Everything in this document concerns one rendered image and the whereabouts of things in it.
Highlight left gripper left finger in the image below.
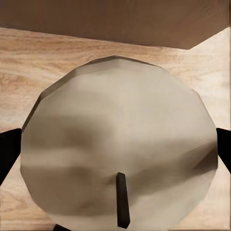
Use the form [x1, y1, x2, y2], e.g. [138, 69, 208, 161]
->
[0, 128, 22, 185]

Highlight pillar candle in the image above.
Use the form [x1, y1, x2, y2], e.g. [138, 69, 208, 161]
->
[20, 55, 219, 231]

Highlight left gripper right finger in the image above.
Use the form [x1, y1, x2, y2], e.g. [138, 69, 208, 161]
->
[217, 128, 231, 173]

